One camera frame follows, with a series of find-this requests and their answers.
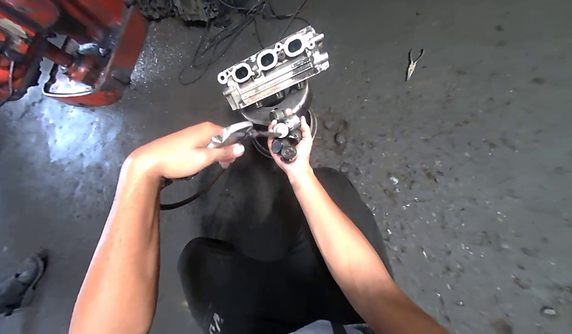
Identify dark air hose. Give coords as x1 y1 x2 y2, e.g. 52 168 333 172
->
160 168 227 211

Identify person's left forearm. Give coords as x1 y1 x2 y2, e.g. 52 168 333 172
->
69 160 161 334

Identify person's right hand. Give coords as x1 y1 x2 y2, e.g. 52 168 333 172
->
268 109 314 178

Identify red machine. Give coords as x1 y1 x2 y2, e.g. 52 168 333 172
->
0 0 149 107

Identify aluminium cylinder head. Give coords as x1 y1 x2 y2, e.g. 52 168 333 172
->
217 25 330 111

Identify cluster of metal valve lifters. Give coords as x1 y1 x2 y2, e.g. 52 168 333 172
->
269 109 303 163

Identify person's left hand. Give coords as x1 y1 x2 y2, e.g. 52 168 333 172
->
123 122 245 180

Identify person's right forearm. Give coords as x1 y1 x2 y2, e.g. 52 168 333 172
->
288 166 450 334

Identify pliers with dark handles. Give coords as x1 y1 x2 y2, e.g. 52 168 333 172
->
406 48 425 82

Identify person's legs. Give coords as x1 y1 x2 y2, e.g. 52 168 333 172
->
177 167 394 334

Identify dark metal engine part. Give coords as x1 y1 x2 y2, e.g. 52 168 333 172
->
138 0 221 24

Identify tangled black cables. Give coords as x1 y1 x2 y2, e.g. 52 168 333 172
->
178 0 312 86

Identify silver air blow gun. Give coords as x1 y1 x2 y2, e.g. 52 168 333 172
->
207 121 276 149

